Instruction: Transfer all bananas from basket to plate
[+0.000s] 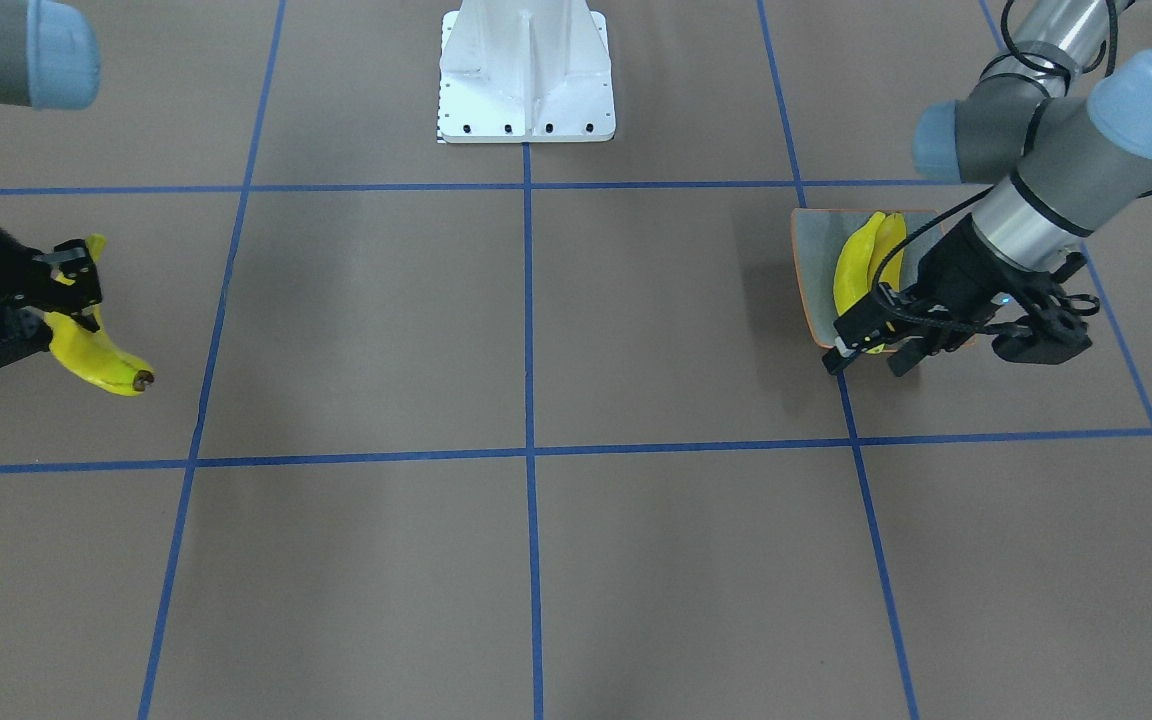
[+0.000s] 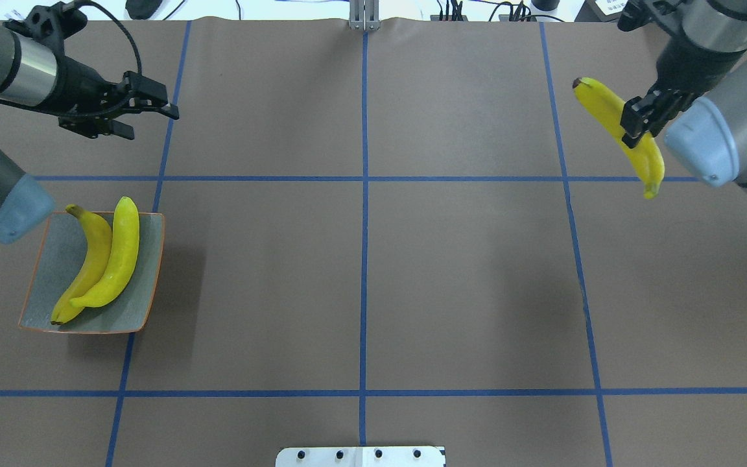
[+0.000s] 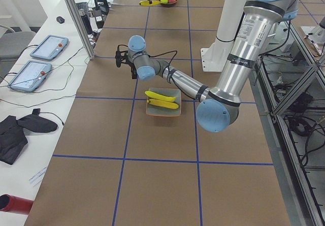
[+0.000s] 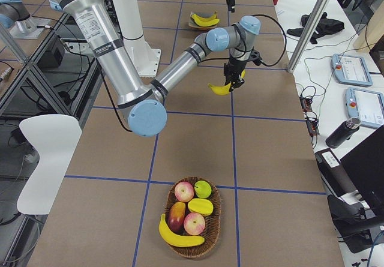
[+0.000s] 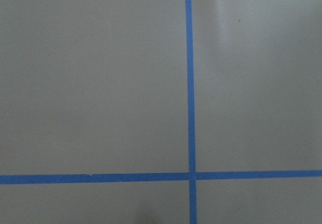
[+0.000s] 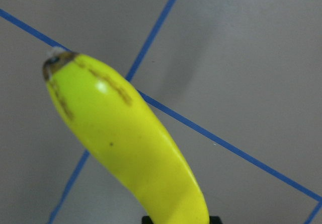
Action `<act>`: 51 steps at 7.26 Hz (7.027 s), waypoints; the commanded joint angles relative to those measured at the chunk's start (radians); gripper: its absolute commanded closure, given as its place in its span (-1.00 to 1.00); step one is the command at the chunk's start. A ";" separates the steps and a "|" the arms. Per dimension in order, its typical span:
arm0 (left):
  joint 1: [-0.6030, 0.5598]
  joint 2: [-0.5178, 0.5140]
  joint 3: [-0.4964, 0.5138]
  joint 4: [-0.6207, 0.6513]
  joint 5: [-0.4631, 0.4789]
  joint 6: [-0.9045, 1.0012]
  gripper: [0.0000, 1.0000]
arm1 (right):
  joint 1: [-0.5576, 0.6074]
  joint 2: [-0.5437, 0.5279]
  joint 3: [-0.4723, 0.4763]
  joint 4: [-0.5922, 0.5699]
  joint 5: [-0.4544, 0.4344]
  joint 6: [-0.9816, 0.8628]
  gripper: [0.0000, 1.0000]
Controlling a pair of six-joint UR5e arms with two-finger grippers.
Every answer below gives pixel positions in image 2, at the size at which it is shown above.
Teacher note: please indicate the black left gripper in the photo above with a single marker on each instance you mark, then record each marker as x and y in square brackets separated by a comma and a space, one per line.
[79, 82]

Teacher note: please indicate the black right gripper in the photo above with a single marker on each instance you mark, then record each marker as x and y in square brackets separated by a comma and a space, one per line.
[683, 70]

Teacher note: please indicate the yellow banana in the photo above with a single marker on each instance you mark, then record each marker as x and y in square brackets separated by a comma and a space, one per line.
[122, 260]
[606, 107]
[98, 235]

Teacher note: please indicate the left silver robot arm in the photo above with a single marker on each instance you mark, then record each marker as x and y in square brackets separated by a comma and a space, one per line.
[41, 82]

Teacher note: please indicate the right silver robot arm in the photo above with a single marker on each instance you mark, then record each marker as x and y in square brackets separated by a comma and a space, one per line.
[699, 98]

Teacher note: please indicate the grey square plate orange rim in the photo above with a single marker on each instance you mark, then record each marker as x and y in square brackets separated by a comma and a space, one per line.
[61, 252]

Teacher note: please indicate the black cloth bundle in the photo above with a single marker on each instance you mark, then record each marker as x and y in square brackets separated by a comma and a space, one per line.
[142, 9]

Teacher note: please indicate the black box with label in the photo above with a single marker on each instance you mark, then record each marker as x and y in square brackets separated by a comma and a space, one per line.
[600, 11]

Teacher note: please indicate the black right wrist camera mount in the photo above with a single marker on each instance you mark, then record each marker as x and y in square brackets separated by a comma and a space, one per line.
[637, 14]

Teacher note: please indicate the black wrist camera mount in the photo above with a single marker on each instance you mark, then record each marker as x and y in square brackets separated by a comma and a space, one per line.
[50, 25]
[637, 14]

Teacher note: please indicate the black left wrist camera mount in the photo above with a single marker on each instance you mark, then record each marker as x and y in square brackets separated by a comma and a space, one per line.
[50, 25]

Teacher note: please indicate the aluminium frame post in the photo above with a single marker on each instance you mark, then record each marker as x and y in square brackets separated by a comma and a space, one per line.
[364, 15]

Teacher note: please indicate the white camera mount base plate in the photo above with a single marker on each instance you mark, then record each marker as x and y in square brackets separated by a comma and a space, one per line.
[362, 456]

